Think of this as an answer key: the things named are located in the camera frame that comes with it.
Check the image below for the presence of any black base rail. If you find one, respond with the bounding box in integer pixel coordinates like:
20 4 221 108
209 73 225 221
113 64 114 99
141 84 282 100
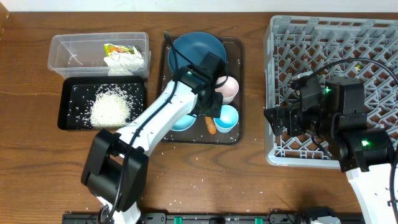
61 207 368 224

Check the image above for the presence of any light blue plastic cup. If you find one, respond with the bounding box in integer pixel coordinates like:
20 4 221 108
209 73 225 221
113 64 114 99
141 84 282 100
213 105 239 133

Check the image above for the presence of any black rectangular tray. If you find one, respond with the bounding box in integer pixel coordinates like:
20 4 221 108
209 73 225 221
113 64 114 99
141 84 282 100
57 76 146 131

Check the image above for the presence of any dark brown serving tray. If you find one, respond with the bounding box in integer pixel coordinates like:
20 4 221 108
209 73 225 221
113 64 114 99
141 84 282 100
163 37 245 145

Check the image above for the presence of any yellow green snack wrapper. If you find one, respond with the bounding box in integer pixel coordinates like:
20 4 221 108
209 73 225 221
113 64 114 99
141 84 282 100
104 44 137 57

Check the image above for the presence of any clear plastic waste bin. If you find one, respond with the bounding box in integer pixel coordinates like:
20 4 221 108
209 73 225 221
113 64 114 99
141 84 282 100
47 32 150 78

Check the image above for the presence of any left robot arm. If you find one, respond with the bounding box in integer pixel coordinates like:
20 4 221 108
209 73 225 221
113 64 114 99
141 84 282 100
81 52 226 223

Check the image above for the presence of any grey dishwasher rack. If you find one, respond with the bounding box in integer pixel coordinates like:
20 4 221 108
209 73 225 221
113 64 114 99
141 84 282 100
264 16 397 169

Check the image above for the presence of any white rice pile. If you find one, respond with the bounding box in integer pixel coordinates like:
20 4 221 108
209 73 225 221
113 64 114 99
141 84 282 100
67 83 144 129

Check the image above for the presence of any light blue bowl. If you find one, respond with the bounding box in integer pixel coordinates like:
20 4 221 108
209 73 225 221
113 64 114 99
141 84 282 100
170 114 197 132

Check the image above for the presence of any pink plastic cup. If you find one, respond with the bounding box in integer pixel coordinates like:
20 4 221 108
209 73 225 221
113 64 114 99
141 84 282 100
215 76 239 105

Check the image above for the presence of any white tissue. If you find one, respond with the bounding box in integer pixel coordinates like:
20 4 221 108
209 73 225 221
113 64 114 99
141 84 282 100
104 52 144 76

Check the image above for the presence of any dark blue plate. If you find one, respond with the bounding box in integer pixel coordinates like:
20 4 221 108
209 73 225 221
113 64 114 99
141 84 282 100
173 32 227 73

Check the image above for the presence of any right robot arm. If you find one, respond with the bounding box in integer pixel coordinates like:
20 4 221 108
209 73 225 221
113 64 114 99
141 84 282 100
264 76 397 223

